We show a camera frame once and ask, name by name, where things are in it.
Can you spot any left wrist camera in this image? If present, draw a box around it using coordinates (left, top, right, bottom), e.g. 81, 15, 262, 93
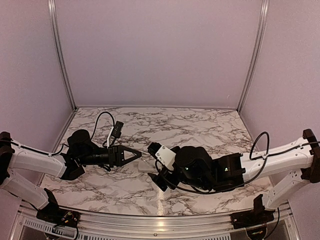
102, 121, 124, 148

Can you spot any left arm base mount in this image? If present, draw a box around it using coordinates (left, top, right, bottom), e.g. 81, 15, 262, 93
36, 188, 80, 228

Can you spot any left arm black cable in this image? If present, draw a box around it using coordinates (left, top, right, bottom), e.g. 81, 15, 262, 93
90, 111, 114, 141

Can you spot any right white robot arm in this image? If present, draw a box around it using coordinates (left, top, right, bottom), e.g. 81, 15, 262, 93
147, 129, 320, 224

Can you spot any front aluminium rail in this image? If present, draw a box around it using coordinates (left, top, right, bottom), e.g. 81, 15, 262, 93
14, 199, 301, 240

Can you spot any white remote control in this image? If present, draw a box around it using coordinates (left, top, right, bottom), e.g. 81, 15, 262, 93
138, 161, 154, 173

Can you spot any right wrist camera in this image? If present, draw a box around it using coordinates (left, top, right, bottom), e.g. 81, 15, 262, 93
147, 142, 176, 171

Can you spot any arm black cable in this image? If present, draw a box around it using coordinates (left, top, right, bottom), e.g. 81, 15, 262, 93
248, 131, 271, 161
90, 111, 114, 141

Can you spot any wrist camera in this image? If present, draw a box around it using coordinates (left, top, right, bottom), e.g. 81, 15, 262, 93
102, 121, 124, 148
147, 142, 176, 171

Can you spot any left aluminium frame post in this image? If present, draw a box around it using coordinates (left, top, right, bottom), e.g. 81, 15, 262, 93
48, 0, 77, 112

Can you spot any aluminium frame post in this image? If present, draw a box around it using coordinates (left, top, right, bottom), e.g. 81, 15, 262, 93
236, 0, 270, 115
48, 0, 77, 112

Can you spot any right aluminium frame post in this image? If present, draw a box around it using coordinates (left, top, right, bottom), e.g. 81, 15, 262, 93
236, 0, 270, 115

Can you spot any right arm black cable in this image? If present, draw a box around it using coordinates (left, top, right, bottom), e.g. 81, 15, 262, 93
248, 131, 271, 161

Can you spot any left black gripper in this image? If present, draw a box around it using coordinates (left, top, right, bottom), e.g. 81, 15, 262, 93
78, 144, 142, 168

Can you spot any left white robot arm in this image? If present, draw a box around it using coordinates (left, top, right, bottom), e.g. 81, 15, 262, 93
0, 129, 142, 223

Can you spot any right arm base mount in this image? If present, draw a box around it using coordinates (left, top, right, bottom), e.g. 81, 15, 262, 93
230, 194, 275, 229

